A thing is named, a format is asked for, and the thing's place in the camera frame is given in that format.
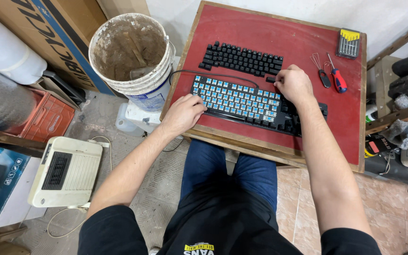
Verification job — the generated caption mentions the dirty trowel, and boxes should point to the dirty trowel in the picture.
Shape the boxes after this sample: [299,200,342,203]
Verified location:
[123,32,157,80]

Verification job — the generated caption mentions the wooden shelf plank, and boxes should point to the wooden shelf plank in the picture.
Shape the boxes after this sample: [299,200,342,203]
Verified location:
[0,127,47,158]

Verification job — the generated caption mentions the group of removed black keycaps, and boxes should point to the group of removed black keycaps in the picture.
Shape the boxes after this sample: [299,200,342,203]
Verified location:
[198,41,284,78]

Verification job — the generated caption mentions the cluttered wooden rack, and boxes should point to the cluttered wooden rack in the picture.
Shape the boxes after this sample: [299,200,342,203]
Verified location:
[364,14,408,192]

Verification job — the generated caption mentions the white plastic jug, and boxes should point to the white plastic jug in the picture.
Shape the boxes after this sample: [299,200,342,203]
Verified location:
[115,102,145,137]

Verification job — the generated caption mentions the white electric heater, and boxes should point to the white electric heater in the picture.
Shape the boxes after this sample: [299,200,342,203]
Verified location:
[28,136,104,209]

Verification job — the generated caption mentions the white roll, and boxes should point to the white roll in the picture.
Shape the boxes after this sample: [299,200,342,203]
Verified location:
[0,4,48,85]

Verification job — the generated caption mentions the black flat board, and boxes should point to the black flat board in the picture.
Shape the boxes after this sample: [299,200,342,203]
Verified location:
[42,70,86,105]

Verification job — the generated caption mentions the person's black shirt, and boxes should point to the person's black shirt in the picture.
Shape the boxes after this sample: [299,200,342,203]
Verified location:
[77,177,382,255]

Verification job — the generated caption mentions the screwdriver bit set case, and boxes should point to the screwdriver bit set case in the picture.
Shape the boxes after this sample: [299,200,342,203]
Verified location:
[335,28,361,60]

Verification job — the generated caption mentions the white plastic canister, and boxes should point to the white plastic canister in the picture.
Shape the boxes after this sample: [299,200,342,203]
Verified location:
[124,100,163,134]

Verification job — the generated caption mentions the white heater cable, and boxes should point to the white heater cable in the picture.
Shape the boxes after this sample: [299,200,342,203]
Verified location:
[47,135,113,238]

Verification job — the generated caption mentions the person's right hand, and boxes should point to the person's right hand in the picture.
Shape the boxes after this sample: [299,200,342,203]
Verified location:
[273,64,315,107]

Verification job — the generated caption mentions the wooden table with red top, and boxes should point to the wooden table with red top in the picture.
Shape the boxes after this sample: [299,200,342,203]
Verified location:
[160,1,367,173]

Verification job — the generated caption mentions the large printed cardboard box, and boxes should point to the large printed cardboard box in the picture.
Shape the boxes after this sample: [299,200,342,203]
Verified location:
[0,0,151,97]

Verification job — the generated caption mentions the person's blue jeans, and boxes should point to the person's blue jeans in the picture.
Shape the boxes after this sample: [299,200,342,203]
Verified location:
[178,138,278,214]

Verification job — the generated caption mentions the black keyboard cable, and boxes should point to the black keyboard cable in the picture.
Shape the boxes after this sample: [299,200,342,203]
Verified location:
[169,69,260,89]

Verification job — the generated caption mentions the wire keycap puller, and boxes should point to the wire keycap puller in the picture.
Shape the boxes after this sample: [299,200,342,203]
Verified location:
[310,53,332,89]

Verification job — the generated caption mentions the black keyboard with blue switches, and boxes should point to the black keyboard with blue switches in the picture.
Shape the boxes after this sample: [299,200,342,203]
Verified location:
[190,74,328,138]

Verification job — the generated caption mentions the dirty white plastic bucket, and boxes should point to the dirty white plastic bucket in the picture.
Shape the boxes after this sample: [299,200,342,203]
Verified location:
[88,13,176,113]

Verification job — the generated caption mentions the red and blue screwdriver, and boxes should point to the red and blue screwdriver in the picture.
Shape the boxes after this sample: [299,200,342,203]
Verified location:
[326,52,348,94]

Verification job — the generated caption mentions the person's left hand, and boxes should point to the person's left hand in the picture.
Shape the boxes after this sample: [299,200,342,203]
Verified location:
[160,94,208,137]

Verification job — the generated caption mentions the grey roll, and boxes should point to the grey roll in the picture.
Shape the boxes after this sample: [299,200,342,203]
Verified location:
[0,60,38,132]

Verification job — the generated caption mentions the orange plastic crate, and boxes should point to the orange plastic crate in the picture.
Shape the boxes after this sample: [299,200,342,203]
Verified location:
[0,88,76,143]

